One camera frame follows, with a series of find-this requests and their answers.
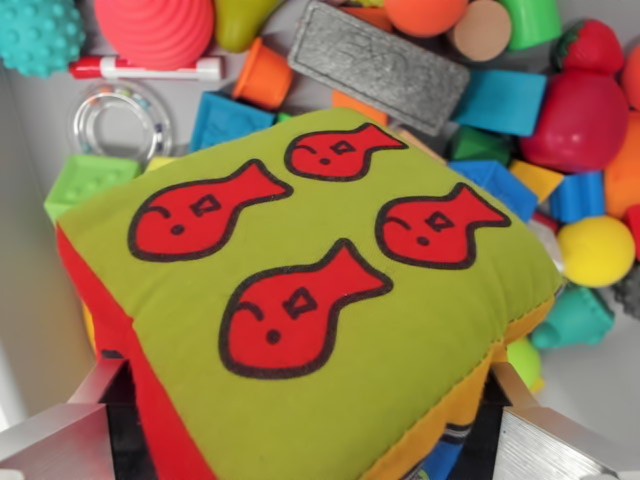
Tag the dark green block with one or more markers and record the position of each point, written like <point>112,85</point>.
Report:
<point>477,145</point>

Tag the blue embossed soft cube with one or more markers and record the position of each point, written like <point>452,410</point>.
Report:
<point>495,185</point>

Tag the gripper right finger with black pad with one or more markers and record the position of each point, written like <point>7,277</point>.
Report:
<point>540,445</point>

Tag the teal rectangular block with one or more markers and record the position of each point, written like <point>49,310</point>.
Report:
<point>500,102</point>

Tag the teal bumpy ball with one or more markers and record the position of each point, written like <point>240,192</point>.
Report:
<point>37,35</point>

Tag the fabric cube with red fish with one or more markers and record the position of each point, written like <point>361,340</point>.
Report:
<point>310,280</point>

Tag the yellow ball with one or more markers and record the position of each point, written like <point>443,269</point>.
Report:
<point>595,252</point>

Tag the blue ridged block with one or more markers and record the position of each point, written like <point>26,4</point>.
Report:
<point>577,197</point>

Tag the white block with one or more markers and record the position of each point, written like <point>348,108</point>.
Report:
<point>552,250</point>

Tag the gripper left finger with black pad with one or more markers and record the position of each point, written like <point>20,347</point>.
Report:
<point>55,445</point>

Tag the wooden cylinder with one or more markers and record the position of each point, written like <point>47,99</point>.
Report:
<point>480,30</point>

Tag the large orange toy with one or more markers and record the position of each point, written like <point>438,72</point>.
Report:
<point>625,165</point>

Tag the red and white marker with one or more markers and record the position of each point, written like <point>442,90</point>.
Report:
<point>150,70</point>

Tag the red block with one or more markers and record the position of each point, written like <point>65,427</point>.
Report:
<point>634,222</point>

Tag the orange plastic cup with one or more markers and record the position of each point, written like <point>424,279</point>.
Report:
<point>262,75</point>

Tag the gray bumpy toy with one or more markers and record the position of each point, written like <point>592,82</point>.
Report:
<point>629,297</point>

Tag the lime green ball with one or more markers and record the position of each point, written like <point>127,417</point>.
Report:
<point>525,362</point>

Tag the lime embossed soft cube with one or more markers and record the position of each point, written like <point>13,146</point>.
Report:
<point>157,164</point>

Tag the teal rubber toy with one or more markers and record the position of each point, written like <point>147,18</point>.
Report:
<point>575,320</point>

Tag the teal blue embossed cube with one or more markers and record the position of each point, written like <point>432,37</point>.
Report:
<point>225,120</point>

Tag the coral ribbed cone toy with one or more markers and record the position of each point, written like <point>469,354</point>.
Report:
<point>155,30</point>

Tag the yellow wooden block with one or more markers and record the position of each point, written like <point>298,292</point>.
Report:
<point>532,177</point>

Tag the orange flat block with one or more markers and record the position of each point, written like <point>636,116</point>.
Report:
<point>367,15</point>

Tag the orange ball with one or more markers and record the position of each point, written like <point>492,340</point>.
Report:
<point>632,70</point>
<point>425,15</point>

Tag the red toy strawberry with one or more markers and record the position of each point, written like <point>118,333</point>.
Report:
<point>592,47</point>

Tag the green embossed soft cube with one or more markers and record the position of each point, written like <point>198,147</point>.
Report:
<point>87,177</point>

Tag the gray whiteboard eraser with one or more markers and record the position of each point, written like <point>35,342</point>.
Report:
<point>380,70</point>

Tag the green plastic cup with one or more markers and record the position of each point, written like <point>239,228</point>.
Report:
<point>532,22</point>

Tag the red toy apple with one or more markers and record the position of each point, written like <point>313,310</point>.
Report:
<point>575,122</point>

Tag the green toy pear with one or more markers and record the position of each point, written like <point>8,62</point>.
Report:
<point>240,22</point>

